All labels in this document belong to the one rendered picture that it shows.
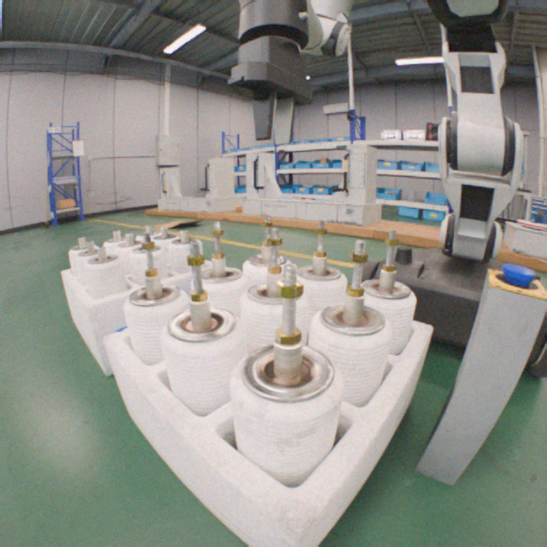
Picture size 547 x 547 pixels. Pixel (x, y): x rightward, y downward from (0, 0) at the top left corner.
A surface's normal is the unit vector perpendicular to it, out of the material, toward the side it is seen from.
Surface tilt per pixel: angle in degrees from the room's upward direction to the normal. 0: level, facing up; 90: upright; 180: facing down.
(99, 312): 90
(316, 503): 0
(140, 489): 0
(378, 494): 0
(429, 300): 90
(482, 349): 90
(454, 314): 90
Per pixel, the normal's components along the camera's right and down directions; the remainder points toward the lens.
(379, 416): 0.00, -0.95
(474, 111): -0.54, -0.29
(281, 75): 0.77, 0.19
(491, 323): -0.66, 0.23
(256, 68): 0.10, 0.31
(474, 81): -0.60, -0.06
